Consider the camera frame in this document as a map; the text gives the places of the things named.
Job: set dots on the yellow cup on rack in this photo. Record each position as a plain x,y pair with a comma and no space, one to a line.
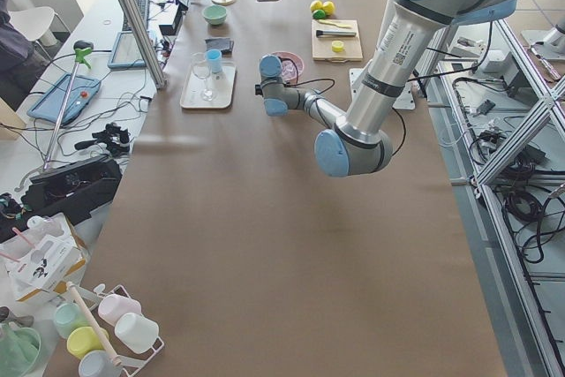
83,340

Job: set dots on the bamboo cutting board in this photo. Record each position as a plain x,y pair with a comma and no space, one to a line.
336,40

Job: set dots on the pink bowl of ice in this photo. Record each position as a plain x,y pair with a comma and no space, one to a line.
292,66

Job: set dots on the blue teach pendant far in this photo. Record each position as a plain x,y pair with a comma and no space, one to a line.
125,53

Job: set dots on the aluminium frame post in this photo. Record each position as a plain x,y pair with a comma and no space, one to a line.
131,11

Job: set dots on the cream serving tray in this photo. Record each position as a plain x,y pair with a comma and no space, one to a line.
215,94

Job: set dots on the white chair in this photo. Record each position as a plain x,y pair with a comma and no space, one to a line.
35,22

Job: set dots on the grey folded cloth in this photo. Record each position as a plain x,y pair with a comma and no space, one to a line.
224,44

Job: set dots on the white cup on rack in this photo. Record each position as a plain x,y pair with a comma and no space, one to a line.
137,332

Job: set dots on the black open case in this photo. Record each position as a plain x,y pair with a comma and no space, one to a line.
75,189

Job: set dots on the clear wine glass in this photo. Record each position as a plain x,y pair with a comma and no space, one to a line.
202,72

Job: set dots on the yellow plastic knife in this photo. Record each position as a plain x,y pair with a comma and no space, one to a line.
334,23

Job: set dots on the whole lemon upper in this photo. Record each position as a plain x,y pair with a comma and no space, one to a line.
316,5

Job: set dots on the pink cup on rack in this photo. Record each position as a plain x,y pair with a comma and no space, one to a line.
114,306

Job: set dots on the white cup rack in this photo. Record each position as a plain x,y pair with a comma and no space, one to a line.
119,354

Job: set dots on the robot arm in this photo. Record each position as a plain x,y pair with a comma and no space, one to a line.
352,142

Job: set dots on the grey cup on rack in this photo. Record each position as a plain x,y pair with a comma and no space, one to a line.
98,364

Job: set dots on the cardboard product box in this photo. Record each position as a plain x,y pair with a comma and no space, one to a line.
41,259

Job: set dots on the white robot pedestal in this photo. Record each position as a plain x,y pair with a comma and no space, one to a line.
404,101

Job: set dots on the half lemon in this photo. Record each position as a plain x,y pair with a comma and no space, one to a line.
337,46

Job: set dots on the green cup on rack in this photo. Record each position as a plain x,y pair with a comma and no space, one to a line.
68,317

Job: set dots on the green bowl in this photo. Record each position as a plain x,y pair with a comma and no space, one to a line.
214,14

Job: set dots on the blue cup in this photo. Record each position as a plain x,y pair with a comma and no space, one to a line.
214,60

